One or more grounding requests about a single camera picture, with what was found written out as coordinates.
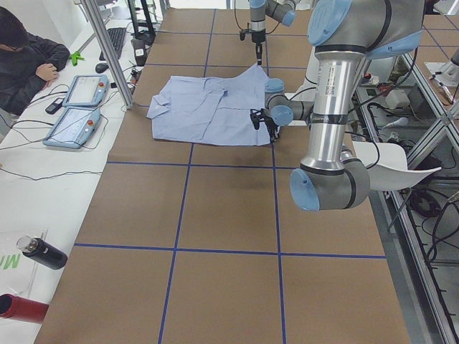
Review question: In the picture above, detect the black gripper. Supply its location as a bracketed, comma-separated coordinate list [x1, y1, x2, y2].
[251, 30, 265, 65]
[265, 119, 280, 143]

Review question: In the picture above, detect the blue striped button shirt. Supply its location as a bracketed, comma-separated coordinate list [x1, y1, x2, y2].
[146, 64, 270, 146]

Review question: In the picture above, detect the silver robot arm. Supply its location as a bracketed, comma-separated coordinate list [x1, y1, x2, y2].
[265, 1, 425, 211]
[240, 0, 299, 65]

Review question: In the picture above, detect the black keyboard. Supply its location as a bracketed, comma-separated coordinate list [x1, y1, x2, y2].
[107, 27, 126, 59]

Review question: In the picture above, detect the black computer mouse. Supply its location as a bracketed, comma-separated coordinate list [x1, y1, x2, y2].
[95, 63, 109, 74]

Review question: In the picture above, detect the blue teach pendant far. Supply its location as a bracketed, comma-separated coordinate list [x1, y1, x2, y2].
[62, 74, 110, 108]

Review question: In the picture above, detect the blue teach pendant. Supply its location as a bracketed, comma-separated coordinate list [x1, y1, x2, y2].
[43, 107, 100, 149]
[62, 74, 110, 108]

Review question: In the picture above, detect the blue teach pendant near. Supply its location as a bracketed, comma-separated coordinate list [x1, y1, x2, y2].
[43, 107, 100, 149]

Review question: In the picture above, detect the black smartphone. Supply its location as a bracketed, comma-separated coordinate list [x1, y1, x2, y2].
[45, 97, 64, 115]

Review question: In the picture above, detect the seated person in black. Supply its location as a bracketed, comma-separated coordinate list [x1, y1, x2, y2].
[1, 7, 70, 115]

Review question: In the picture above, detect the black water bottle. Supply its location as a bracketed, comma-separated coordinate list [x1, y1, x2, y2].
[16, 236, 67, 270]

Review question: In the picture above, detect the red water bottle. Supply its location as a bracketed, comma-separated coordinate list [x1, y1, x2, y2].
[1, 294, 49, 324]

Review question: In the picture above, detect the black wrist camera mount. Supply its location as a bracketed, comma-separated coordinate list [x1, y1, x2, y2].
[240, 29, 252, 41]
[250, 109, 268, 130]

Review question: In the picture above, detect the black camera cable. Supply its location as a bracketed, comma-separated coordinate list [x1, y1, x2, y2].
[233, 0, 252, 33]

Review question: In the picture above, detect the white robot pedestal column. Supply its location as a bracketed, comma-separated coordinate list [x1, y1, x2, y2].
[286, 57, 443, 191]

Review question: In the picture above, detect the grey aluminium frame post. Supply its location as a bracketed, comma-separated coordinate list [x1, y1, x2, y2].
[80, 0, 134, 110]

